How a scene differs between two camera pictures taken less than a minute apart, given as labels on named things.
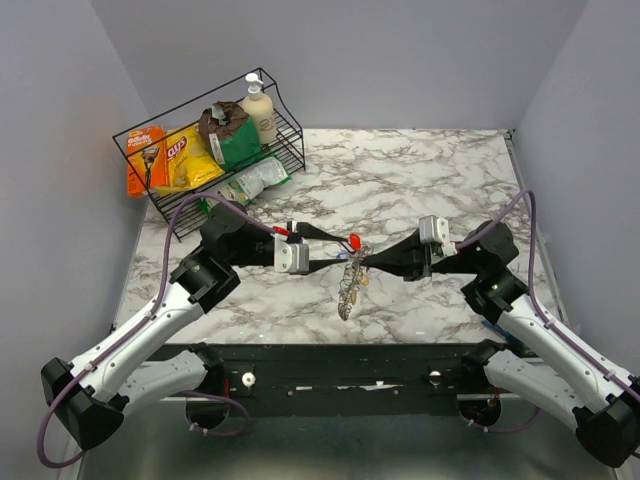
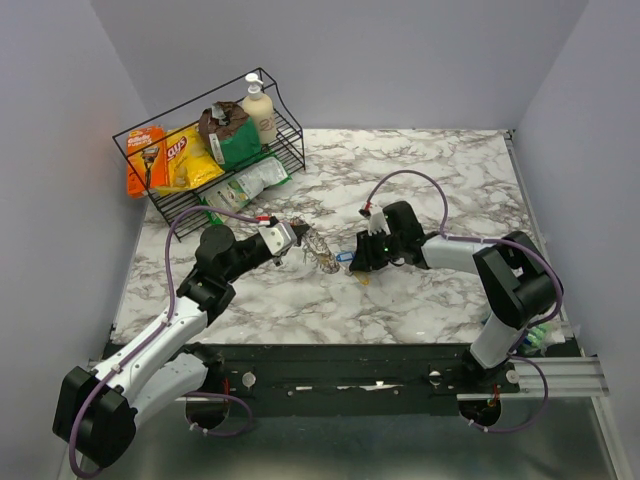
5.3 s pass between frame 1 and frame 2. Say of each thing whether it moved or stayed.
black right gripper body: moved
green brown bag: stayed
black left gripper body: stayed
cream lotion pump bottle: stayed
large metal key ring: moved
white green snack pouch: stayed
